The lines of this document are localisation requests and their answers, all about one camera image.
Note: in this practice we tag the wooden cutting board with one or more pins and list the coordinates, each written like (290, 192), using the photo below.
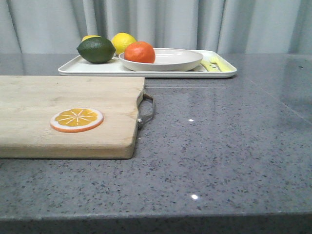
(27, 104)

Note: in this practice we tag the green lime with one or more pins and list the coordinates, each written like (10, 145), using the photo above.
(96, 50)

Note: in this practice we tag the orange fruit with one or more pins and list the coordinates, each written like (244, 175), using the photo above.
(140, 51)

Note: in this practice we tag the yellow plastic fork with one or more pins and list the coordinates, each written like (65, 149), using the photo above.
(222, 66)

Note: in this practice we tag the orange slice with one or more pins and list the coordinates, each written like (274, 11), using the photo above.
(76, 120)

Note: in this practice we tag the grey curtain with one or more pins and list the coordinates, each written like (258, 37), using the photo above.
(224, 26)

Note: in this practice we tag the yellow lemon behind lime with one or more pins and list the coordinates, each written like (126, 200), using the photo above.
(90, 36)

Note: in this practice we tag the beige round plate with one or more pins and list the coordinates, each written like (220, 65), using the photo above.
(166, 60)

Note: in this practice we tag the white rectangular tray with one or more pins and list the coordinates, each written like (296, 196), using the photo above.
(80, 67)

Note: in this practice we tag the yellow plastic knife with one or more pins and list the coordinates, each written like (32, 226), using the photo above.
(210, 67)

